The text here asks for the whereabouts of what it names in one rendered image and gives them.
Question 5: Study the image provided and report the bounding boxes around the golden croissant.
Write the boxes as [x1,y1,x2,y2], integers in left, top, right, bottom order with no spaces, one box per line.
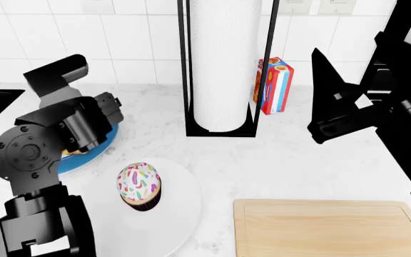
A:
[61,148,89,156]

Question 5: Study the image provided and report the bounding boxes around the blue plate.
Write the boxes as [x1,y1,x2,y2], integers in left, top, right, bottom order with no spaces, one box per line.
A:
[57,125,120,176]

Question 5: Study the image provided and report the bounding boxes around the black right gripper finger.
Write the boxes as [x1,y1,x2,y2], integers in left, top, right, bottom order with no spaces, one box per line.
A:
[311,47,362,123]
[307,120,338,145]

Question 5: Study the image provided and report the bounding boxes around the light wooden cutting board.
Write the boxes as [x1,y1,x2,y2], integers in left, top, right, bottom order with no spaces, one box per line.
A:
[233,198,411,257]

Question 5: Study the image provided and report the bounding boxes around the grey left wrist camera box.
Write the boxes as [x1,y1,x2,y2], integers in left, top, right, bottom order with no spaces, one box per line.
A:
[23,54,88,109]

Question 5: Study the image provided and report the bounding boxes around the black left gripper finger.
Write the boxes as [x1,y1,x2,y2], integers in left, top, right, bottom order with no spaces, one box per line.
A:
[96,92,124,126]

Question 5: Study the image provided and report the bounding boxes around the white paper towel roll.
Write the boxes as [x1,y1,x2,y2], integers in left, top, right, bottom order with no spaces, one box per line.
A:
[190,0,262,133]

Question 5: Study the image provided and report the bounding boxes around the sprinkled white frosted cupcake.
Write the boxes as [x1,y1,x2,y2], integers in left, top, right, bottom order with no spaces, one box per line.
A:
[116,161,163,212]

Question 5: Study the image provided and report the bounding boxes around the black paper towel holder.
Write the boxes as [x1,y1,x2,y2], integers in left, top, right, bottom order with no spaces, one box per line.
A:
[176,0,280,138]

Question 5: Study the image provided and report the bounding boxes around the red snack box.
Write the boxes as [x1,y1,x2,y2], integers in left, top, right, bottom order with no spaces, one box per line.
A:
[253,56,295,116]

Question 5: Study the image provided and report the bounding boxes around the white plate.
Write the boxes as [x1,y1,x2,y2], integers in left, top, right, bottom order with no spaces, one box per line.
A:
[73,157,203,257]

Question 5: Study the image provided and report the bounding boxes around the white wall outlet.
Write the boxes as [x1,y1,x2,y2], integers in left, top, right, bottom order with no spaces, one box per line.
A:
[318,0,355,16]
[285,0,313,13]

